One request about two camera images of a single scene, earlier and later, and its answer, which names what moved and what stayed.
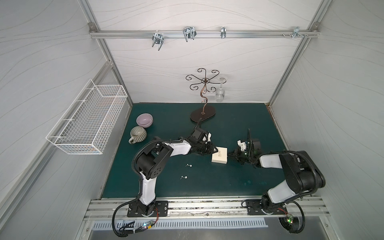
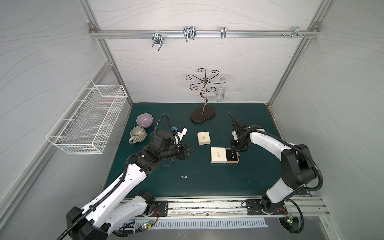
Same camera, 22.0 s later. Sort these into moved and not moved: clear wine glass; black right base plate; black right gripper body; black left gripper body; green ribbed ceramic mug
Moved: black left gripper body; black right gripper body
Not moved: clear wine glass; black right base plate; green ribbed ceramic mug
